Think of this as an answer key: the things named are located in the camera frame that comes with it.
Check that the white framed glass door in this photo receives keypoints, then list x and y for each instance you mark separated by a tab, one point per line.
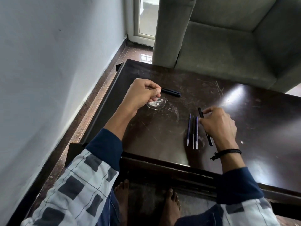
145	18

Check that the slim black pen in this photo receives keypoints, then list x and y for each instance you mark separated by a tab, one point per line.
200	112

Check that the white navy checked shirt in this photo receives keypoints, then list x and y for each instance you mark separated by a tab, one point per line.
77	185

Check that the person's left hand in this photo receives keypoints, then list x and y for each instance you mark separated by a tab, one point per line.
137	95

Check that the person's right thumb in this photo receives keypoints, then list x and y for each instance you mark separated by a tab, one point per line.
204	124

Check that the person's right forearm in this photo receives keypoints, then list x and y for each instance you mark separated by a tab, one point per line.
231	162

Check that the person's left forearm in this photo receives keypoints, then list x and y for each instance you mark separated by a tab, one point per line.
120	122

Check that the grey fabric sofa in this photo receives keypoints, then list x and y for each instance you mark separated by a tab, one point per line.
223	49

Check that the black pen with blue band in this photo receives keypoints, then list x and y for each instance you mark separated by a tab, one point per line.
171	92

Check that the person's right foot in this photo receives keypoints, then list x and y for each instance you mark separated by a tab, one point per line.
170	208

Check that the person's right hand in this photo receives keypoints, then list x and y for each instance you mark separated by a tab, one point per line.
221	129

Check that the dark wooden table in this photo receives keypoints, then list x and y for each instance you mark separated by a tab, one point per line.
247	108

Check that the person's left foot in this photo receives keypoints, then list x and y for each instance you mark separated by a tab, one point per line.
122	200

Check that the blue pen refill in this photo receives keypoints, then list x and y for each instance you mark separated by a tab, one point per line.
193	132
196	134
188	130

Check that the person's left thumb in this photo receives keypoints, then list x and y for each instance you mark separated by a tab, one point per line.
151	85

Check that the person's foot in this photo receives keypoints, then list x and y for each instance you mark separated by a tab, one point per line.
122	200
170	208

